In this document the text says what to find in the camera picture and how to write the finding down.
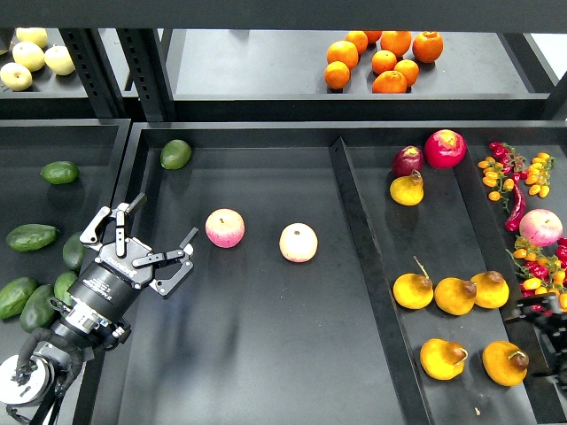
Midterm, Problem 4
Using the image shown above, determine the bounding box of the bright red apple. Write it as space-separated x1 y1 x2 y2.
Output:
424 129 467 168

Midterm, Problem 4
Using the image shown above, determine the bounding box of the black tray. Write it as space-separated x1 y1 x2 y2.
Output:
1 119 130 285
55 121 567 425

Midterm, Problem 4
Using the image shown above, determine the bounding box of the black centre tray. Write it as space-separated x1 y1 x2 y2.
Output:
55 121 567 425

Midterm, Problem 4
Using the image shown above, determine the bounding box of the avocado beside tray wall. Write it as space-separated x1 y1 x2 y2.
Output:
54 271 77 305

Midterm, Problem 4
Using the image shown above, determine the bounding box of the orange pile on shelf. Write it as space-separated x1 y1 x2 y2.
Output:
323 30 444 94

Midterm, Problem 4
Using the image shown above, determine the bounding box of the pale yellow pink apple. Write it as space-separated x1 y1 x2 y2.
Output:
279 222 318 263

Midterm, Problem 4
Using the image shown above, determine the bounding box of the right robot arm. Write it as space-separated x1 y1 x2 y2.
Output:
506 292 566 391

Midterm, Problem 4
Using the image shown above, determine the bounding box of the pale pear front left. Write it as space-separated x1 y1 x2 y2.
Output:
1 62 33 92

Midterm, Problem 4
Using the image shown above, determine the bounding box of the red chili pepper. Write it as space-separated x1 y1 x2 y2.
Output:
504 185 526 232

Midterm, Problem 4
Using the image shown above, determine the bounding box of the black tray divider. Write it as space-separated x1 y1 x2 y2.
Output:
329 137 434 424

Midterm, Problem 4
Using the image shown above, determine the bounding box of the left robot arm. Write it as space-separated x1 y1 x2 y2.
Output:
1 194 198 424

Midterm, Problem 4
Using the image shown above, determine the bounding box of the black left tray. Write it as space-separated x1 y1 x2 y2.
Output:
1 119 130 285

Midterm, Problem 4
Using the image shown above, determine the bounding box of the dark green avocado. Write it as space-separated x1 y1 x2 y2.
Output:
19 284 56 334

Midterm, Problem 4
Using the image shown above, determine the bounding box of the light green avocado top corner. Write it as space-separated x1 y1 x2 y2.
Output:
160 139 192 170

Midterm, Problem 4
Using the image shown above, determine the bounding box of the green avocado upper left tray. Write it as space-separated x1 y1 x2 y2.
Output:
40 160 80 185

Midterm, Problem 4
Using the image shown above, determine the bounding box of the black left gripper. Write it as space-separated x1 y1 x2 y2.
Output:
69 193 198 323

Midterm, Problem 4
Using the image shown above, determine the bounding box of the lower cherry tomato bunch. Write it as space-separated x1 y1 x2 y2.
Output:
508 236 566 313

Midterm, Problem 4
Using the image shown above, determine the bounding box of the dark red apple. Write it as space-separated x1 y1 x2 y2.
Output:
392 145 424 177

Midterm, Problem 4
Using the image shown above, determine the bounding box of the cherry tomato bunch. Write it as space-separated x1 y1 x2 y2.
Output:
477 142 555 213
508 236 566 313

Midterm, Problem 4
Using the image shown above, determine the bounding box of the avocado lower left edge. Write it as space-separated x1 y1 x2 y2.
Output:
0 276 40 320

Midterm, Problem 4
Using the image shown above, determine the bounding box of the pale pear right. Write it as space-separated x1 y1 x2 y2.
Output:
44 45 75 76

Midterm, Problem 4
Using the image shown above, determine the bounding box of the pale pear top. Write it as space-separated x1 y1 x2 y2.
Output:
15 27 49 49

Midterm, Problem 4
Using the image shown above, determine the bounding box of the pale pear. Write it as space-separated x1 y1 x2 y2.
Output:
15 27 49 49
1 62 33 92
12 42 45 72
44 45 75 76

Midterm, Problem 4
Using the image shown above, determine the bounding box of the dark avocado left tray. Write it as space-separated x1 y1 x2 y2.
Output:
5 223 58 252

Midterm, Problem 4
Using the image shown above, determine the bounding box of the pink red apple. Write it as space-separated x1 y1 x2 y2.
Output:
205 208 245 249

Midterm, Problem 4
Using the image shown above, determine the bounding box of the upright avocado left tray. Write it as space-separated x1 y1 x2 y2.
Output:
62 232 85 272

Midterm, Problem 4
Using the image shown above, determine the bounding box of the pink apple right side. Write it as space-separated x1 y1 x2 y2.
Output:
519 209 563 247

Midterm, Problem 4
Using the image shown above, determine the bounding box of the upper cherry tomato bunch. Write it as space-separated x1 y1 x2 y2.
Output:
477 142 555 213

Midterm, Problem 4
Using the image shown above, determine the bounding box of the black shelf upright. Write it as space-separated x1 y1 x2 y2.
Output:
116 28 177 122

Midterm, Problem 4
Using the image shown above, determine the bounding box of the pale pear middle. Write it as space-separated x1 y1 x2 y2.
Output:
12 42 45 72

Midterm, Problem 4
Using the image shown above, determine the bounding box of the yellow pear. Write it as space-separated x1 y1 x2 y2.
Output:
420 338 469 381
390 170 424 206
434 277 477 316
392 256 434 310
482 341 530 387
470 271 509 309

